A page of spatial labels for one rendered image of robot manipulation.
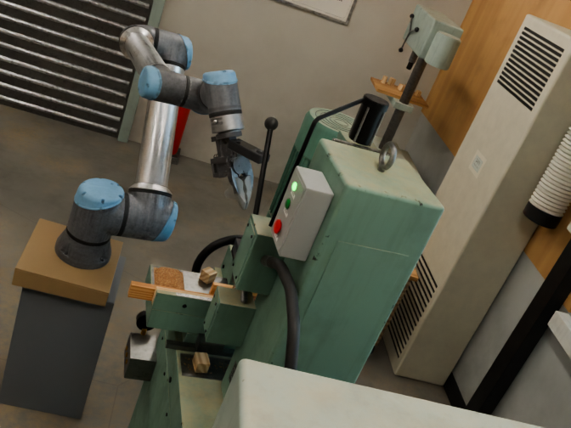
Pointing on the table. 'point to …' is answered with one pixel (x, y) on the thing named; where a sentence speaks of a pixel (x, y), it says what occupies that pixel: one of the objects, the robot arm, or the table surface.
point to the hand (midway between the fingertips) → (245, 205)
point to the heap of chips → (168, 278)
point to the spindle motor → (330, 125)
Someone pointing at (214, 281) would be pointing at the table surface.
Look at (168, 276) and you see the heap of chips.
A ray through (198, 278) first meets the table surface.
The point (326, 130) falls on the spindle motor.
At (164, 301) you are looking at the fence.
